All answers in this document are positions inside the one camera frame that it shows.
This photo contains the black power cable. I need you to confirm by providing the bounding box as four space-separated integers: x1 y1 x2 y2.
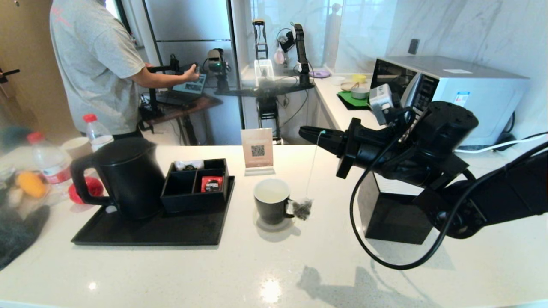
500 111 516 136

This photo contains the brown paper cup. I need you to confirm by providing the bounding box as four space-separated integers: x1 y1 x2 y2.
62 137 92 160

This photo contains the black compartment organizer box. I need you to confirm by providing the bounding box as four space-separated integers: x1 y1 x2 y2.
161 159 229 213

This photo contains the green mat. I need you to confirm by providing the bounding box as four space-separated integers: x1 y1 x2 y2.
337 89 373 111

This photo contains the person in grey t-shirt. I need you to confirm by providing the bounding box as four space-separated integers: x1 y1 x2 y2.
49 0 201 137

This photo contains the black electric kettle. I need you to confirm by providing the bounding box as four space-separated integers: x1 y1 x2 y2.
71 138 167 221

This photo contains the black tissue box white lid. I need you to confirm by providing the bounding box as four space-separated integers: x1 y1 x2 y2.
357 171 435 245

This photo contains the bright window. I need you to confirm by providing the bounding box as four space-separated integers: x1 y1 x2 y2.
105 0 131 43

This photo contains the black mug white inside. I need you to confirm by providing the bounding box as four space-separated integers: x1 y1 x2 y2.
253 178 300 225

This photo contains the black ladder-shaped frame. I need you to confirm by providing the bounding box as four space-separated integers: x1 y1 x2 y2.
252 18 269 60

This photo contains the red packaged item with label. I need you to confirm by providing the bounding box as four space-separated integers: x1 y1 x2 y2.
201 176 224 193

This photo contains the black serving tray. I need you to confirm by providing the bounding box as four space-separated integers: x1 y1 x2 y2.
72 176 236 246

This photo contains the red toy apple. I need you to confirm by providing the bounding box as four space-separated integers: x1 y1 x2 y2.
68 177 104 205

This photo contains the open laptop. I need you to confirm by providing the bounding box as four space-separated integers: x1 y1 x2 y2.
156 74 207 107

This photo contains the green stool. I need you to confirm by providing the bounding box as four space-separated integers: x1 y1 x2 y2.
0 126 33 150

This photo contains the silver microwave oven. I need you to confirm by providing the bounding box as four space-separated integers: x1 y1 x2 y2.
370 55 530 147

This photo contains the orange toy corn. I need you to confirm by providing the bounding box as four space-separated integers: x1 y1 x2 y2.
16 172 46 198

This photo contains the white cable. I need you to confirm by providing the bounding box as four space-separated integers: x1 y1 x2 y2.
454 132 548 154

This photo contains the grey refrigerator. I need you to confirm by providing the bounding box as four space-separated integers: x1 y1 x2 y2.
142 0 243 145

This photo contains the black robot stand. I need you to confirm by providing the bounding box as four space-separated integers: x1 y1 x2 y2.
214 80 318 144

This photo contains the clear water bottle red cap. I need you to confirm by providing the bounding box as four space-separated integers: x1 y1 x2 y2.
27 132 72 197
83 113 114 151

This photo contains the QR code sign stand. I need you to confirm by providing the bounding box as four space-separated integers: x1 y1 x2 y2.
241 127 275 176

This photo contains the white dish rack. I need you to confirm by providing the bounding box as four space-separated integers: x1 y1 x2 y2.
254 59 275 87

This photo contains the dark fabric bag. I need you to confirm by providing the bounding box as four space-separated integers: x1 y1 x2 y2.
0 205 51 271

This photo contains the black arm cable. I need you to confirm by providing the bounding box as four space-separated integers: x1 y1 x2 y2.
349 107 548 271

